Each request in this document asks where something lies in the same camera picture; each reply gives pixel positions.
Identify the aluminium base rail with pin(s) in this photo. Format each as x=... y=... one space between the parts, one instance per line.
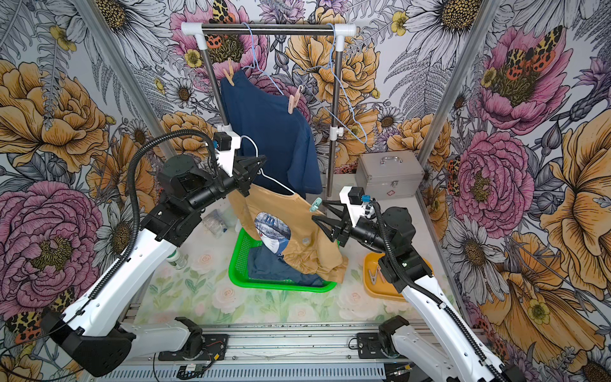
x=326 y=352

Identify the tan clothespin on navy shirt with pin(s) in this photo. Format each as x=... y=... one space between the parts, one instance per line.
x=229 y=73

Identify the green capped bottle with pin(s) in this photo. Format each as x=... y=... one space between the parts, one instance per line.
x=178 y=260

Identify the dark navy t-shirt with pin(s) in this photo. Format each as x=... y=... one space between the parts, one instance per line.
x=286 y=140

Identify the teal clothespin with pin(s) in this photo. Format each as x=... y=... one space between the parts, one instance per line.
x=316 y=205

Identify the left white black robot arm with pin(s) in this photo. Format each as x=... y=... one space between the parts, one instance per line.
x=90 y=330

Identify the tan t-shirt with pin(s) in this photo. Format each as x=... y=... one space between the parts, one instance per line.
x=285 y=225

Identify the metal clothes rack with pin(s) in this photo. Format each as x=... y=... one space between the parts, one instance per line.
x=201 y=30

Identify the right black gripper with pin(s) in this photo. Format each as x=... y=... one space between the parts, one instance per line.
x=342 y=228

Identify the green perforated plastic basket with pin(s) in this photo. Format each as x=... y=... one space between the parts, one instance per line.
x=238 y=271

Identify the slate blue t-shirt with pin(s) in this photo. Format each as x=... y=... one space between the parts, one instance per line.
x=266 y=266

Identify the yellow plastic tray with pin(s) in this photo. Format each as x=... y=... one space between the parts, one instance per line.
x=378 y=287

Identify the white clothespin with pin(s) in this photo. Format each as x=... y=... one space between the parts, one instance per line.
x=373 y=276

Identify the clear plastic bag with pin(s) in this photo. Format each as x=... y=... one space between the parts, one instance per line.
x=217 y=223

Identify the silver metal case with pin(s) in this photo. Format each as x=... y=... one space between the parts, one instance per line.
x=389 y=175

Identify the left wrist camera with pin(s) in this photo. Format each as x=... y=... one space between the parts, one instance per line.
x=226 y=144

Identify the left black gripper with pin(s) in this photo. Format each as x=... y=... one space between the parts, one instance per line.
x=242 y=172

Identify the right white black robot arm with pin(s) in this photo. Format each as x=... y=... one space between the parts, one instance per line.
x=459 y=355

